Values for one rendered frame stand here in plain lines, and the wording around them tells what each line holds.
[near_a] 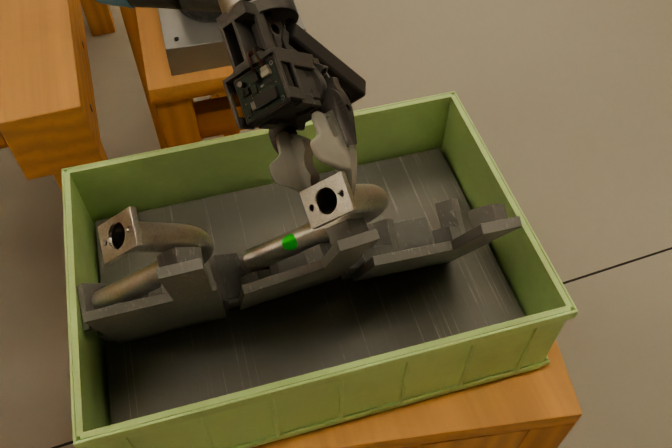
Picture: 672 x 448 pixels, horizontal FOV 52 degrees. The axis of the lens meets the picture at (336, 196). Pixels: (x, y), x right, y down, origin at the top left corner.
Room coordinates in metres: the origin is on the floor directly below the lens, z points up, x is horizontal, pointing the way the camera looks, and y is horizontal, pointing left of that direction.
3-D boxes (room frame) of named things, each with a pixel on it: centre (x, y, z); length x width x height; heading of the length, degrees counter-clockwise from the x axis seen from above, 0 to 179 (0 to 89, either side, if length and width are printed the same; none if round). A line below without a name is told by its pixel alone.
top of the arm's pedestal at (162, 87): (1.14, 0.23, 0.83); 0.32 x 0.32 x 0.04; 15
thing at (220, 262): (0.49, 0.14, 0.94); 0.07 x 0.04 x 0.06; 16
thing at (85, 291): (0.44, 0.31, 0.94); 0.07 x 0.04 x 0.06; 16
